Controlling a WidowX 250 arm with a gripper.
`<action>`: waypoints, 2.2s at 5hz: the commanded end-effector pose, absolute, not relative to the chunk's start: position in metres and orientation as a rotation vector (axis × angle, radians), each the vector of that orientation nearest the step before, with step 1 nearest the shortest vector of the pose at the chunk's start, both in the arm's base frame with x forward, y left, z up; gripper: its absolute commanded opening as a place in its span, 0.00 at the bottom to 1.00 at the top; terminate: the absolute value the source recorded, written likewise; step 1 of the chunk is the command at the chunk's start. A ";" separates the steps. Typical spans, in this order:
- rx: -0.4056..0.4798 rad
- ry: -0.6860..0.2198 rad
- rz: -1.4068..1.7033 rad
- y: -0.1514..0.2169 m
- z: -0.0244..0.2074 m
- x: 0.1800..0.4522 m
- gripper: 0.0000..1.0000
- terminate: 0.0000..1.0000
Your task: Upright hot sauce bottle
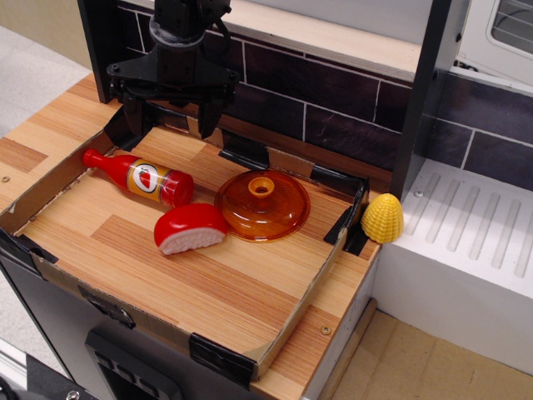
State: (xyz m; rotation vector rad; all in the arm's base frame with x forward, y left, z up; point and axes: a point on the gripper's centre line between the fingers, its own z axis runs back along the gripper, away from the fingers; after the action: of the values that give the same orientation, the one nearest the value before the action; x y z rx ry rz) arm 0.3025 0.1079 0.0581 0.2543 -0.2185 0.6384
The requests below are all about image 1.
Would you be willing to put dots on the yellow corn toy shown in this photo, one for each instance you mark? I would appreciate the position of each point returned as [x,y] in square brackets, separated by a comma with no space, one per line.
[383,220]

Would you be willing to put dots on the white appliance with rack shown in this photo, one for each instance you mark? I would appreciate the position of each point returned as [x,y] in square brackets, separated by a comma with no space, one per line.
[497,39]

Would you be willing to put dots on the red white sushi toy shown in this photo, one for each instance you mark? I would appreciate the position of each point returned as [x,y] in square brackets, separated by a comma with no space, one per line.
[188,227]

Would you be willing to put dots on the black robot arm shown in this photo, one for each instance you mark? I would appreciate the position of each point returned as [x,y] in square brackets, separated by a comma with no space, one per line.
[178,23]

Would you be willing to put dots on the white toy sink drainboard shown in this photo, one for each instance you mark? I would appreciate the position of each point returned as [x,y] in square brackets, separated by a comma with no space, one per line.
[462,268]

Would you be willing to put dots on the red hot sauce bottle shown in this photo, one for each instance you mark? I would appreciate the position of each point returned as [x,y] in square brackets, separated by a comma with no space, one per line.
[147,179]

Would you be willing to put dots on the black toy oven panel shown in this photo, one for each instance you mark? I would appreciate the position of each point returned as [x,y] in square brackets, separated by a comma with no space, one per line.
[128,377]

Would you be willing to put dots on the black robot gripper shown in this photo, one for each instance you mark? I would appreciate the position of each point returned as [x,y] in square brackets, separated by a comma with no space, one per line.
[181,74]

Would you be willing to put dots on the black vertical post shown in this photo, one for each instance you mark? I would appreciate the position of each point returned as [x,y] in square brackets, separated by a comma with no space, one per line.
[441,42]

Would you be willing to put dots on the orange transparent pot lid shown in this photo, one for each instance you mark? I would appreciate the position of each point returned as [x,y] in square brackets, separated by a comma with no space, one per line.
[262,206]

